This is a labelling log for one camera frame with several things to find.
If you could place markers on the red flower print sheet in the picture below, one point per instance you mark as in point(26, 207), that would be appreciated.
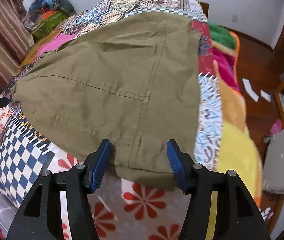
point(122, 209)

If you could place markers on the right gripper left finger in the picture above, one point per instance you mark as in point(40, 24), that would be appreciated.
point(39, 216)

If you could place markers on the wooden laptop tray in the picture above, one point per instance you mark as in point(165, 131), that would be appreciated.
point(30, 57)

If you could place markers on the multicolour fleece blanket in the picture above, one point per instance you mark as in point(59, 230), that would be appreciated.
point(237, 150)

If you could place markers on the folded pink pants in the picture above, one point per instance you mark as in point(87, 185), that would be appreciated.
point(55, 43)

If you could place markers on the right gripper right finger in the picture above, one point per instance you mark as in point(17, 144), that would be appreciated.
point(237, 217)

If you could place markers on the pile of clothes bags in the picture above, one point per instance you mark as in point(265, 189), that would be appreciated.
point(45, 15)

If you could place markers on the olive khaki pants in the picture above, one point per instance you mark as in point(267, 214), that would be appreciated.
point(133, 82)

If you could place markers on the patchwork patterned bedsheet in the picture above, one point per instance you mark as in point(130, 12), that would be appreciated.
point(23, 151)

